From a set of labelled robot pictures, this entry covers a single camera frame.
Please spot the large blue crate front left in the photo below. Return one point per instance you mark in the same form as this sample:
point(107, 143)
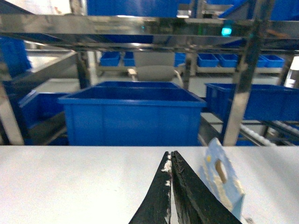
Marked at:
point(120, 116)

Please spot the steel centre post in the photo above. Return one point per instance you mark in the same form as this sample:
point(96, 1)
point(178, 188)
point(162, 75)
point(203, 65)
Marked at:
point(245, 70)

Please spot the blue crate behind front crate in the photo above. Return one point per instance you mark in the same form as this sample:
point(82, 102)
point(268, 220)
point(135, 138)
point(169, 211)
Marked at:
point(132, 84)

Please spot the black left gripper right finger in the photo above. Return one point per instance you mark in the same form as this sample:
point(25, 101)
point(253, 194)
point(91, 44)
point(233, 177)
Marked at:
point(194, 202)

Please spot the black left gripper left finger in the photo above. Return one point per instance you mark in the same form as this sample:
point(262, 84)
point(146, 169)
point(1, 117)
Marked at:
point(156, 206)

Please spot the blue crate right on rollers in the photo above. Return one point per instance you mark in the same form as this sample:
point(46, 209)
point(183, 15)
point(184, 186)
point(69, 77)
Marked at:
point(266, 102)

